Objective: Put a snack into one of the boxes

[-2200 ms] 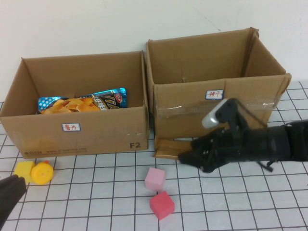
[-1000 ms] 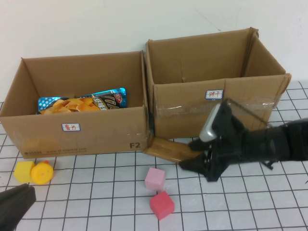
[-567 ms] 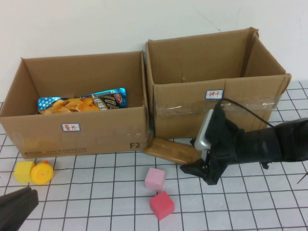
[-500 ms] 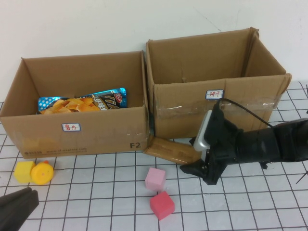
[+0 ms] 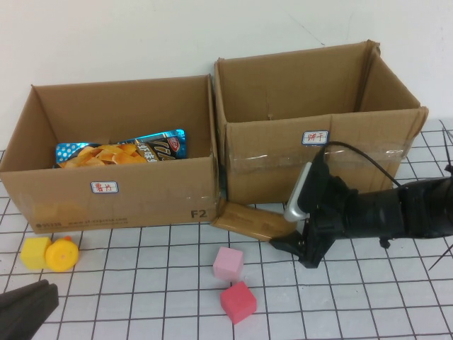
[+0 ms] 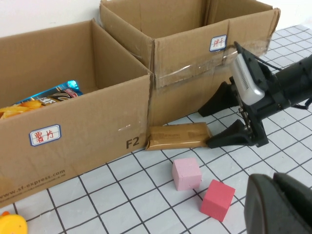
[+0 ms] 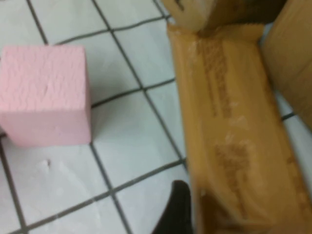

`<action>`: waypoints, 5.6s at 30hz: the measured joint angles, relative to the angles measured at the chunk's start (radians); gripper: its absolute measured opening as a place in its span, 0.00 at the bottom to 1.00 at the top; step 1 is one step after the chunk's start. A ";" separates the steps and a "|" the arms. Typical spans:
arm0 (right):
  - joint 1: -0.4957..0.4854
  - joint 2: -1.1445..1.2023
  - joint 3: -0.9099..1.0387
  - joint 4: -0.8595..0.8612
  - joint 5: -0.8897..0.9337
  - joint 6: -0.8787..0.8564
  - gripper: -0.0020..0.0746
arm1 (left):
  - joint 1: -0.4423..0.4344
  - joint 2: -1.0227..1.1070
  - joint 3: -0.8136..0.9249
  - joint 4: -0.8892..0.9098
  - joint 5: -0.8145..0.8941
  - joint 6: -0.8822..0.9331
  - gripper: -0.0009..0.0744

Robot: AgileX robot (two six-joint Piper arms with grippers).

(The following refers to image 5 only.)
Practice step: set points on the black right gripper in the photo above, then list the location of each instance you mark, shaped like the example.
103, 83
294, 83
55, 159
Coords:
332, 212

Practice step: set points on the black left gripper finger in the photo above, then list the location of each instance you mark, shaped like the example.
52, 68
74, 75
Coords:
24, 294
24, 318

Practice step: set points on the brown snack bar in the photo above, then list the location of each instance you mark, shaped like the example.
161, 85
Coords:
247, 221

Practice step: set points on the light pink foam cube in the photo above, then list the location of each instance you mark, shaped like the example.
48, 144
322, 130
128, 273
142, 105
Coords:
228, 263

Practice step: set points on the red foam cube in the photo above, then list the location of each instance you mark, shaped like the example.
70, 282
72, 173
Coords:
239, 302

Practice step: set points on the blue black chips bag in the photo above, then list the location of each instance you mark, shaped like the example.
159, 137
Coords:
106, 154

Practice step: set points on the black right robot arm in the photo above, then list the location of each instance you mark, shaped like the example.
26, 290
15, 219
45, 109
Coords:
407, 212

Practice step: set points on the yellow foam cube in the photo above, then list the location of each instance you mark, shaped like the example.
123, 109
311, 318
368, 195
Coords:
33, 253

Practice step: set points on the yellow rubber duck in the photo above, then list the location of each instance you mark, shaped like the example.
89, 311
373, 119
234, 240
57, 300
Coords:
62, 255

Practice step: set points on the taller open cardboard box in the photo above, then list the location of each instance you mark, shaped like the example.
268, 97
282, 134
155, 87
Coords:
276, 159

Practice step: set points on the white handwritten box label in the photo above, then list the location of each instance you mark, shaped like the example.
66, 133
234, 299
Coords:
315, 137
104, 187

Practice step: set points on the cardboard box marked F2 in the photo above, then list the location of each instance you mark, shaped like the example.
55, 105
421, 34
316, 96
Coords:
141, 198

